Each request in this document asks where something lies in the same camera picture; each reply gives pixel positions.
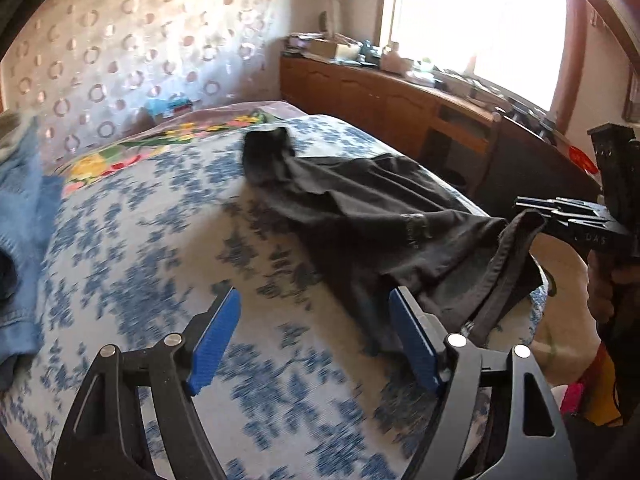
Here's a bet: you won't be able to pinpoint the olive green garment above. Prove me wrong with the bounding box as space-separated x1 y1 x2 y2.
0 110 31 161

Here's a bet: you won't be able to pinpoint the orange yellow cloth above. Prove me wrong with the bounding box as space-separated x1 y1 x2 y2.
582 345 623 423

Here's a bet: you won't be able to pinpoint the pile of assorted clutter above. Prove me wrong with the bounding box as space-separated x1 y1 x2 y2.
287 32 556 126

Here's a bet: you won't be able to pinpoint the pink object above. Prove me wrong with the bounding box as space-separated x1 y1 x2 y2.
560 382 587 415

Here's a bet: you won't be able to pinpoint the circle pattern curtain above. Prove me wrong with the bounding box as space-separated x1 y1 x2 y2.
2 0 296 171

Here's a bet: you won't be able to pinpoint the red ornament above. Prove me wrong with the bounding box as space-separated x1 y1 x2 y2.
567 146 598 171

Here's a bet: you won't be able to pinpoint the dark wooden furniture panel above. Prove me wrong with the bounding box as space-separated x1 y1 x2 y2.
487 115 603 221

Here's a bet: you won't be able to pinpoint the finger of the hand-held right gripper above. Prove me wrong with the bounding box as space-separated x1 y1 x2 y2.
542 220 630 253
515 196 608 221

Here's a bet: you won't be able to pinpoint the colourful floral pillow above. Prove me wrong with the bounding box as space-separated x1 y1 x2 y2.
60 101 301 198

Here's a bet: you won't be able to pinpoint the black pants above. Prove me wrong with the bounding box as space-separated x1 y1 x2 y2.
241 127 551 356

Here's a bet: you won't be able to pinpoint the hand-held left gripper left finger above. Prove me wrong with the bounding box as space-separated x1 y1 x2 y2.
51 286 242 480

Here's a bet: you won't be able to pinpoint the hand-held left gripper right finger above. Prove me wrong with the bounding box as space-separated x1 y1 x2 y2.
389 286 578 480

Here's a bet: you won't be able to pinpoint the person's right hand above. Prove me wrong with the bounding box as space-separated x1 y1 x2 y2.
589 252 640 331

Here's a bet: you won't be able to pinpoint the blue denim jeans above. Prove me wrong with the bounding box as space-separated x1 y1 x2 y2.
0 115 66 391

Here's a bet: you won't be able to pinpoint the window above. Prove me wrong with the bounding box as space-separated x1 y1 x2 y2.
380 0 576 111

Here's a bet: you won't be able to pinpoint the bed with blue floral sheet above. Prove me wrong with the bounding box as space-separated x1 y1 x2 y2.
0 114 551 480

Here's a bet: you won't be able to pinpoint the wooden sideboard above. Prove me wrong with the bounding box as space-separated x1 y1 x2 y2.
279 55 506 201

